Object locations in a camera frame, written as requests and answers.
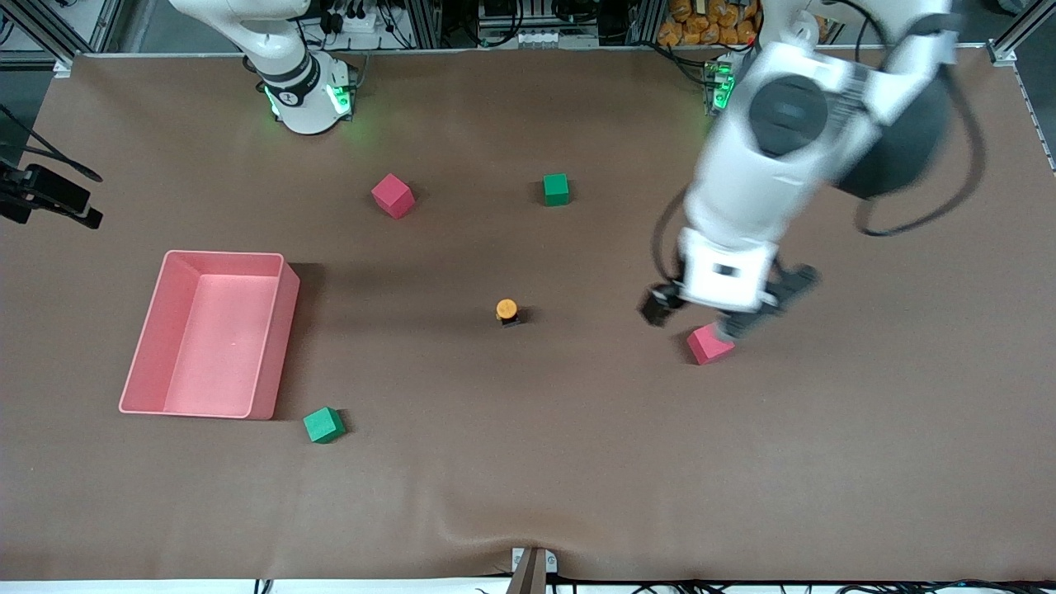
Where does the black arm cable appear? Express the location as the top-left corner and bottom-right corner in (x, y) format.
(0, 106), (104, 182)
(656, 33), (988, 285)

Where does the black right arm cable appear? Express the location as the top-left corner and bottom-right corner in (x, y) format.
(0, 106), (104, 182)

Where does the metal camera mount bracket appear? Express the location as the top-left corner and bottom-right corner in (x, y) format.
(505, 546), (559, 594)

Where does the pink foam cube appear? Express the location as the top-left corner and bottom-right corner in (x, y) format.
(687, 323), (737, 366)
(370, 173), (416, 220)

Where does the aluminium frame post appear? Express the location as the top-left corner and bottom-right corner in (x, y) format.
(629, 0), (666, 46)
(415, 0), (444, 49)

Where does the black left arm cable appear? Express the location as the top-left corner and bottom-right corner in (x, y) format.
(656, 33), (988, 285)

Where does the orange snack bag pile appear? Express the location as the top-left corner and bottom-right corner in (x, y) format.
(658, 0), (760, 47)

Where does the white connector block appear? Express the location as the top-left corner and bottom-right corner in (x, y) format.
(516, 31), (601, 48)

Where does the white power strip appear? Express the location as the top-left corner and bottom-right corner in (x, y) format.
(318, 7), (382, 35)

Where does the pink plastic bin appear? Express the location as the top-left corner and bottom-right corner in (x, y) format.
(118, 250), (300, 421)

